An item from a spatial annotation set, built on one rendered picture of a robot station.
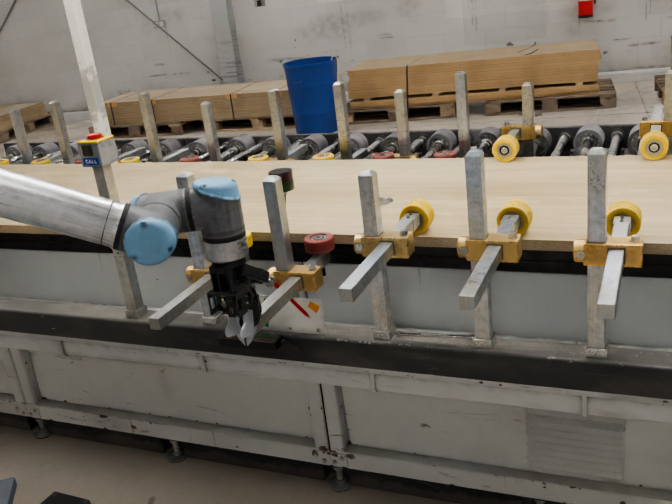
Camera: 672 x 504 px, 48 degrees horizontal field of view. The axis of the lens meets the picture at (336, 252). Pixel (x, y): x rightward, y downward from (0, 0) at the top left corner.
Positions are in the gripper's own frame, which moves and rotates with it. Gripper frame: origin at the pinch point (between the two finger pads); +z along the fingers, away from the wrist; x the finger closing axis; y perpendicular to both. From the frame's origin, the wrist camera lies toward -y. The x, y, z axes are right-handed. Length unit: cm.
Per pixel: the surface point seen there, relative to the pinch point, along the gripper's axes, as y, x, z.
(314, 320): -26.6, 3.0, 8.1
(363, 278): -6.8, 26.4, -12.9
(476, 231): -27, 46, -17
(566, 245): -46, 62, -7
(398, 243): -26.2, 27.6, -13.7
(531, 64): -611, -41, 23
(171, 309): -5.4, -23.7, -2.8
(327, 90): -550, -226, 28
